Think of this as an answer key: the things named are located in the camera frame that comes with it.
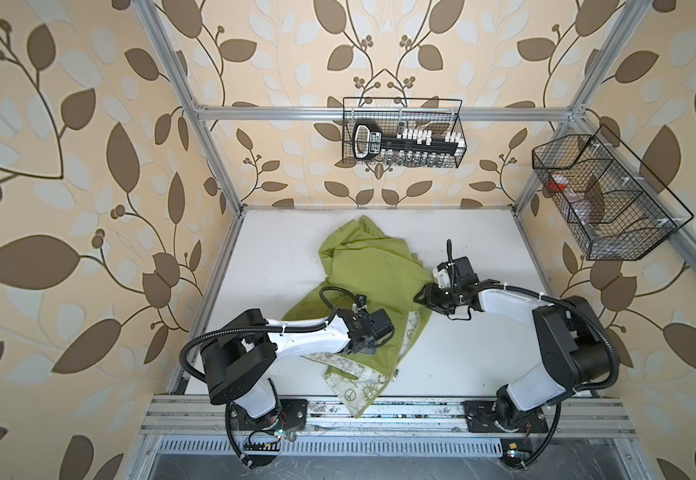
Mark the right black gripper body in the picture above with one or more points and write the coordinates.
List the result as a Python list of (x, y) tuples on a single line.
[(446, 298)]

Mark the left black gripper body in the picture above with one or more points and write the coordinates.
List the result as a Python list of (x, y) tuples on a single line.
[(373, 347)]

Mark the green zip-up hooded jacket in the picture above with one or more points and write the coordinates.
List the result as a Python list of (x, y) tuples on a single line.
[(362, 259)]

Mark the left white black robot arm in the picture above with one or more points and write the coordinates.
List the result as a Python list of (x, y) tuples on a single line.
[(232, 362)]

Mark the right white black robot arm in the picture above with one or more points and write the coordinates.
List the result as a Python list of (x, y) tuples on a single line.
[(576, 354)]

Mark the red-capped item in basket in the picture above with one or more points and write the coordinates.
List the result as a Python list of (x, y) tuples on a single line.
[(557, 183)]

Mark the black tool set in basket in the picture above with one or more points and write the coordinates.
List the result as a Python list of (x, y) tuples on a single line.
[(407, 147)]

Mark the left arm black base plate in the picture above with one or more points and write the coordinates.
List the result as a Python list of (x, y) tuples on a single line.
[(290, 415)]

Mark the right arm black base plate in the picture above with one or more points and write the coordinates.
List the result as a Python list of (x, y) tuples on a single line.
[(480, 417)]

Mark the black wire basket back wall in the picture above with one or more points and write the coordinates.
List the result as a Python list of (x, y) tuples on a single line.
[(436, 114)]

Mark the black wire basket wall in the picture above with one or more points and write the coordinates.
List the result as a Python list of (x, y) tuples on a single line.
[(436, 114), (618, 206)]

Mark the black wire basket right wall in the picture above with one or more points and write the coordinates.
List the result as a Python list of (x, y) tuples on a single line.
[(618, 206)]

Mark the aluminium frame right post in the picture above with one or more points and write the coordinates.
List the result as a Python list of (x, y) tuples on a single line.
[(571, 60)]

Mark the aluminium frame post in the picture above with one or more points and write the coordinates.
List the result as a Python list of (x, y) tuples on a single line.
[(571, 60), (148, 16)]

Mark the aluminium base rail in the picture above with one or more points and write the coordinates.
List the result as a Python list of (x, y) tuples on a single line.
[(581, 418)]

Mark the aluminium frame left post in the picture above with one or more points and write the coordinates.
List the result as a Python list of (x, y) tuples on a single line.
[(148, 16)]

